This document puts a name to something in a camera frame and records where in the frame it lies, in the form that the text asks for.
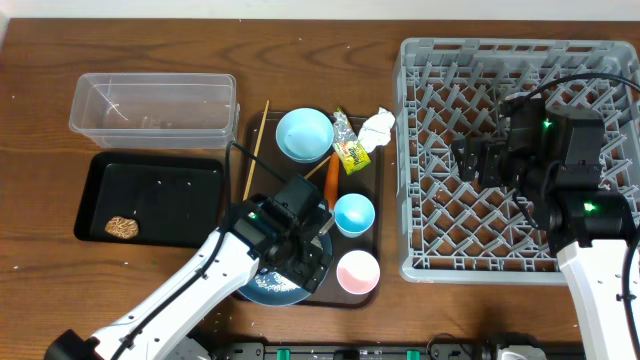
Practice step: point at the white napkin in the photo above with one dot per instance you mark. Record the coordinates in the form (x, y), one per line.
(376, 130)

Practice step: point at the brown walnut-like food piece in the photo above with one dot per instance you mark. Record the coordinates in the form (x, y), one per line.
(122, 228)

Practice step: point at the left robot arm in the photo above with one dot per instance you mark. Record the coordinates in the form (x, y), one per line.
(257, 234)

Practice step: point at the pile of white rice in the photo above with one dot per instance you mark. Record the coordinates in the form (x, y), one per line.
(275, 282)

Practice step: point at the yellow snack wrapper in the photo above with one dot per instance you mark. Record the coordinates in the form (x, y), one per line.
(352, 154)

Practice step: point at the small blue cup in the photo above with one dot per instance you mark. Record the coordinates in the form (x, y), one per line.
(354, 215)

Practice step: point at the dark blue plate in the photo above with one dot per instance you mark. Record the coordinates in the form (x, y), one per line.
(252, 293)

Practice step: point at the black tray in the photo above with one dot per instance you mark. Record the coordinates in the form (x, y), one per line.
(174, 200)

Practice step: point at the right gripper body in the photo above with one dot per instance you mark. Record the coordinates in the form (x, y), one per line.
(519, 166)

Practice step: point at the brown serving tray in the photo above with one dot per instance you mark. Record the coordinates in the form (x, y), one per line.
(368, 182)

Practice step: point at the black mounting rail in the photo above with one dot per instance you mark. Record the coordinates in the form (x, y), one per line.
(258, 351)

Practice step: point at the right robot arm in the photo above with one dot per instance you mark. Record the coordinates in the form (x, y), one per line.
(592, 234)

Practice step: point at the wooden chopstick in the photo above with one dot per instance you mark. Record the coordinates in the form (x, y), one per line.
(256, 151)
(317, 167)

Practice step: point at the clear plastic bin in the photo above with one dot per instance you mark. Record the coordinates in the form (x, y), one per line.
(156, 110)

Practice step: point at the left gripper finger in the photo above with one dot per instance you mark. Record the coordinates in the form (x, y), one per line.
(309, 269)
(326, 225)

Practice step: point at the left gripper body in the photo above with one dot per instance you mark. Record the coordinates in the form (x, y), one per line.
(306, 245)

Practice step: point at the grey dishwasher rack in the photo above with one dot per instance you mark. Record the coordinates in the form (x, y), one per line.
(452, 231)

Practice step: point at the orange carrot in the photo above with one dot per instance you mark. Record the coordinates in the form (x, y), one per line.
(331, 181)

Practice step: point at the light blue bowl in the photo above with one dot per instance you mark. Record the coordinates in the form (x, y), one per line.
(304, 135)

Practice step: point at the small pink cup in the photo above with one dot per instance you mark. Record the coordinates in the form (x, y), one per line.
(358, 272)

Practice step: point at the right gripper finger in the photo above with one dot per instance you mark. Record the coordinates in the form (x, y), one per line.
(466, 153)
(492, 153)

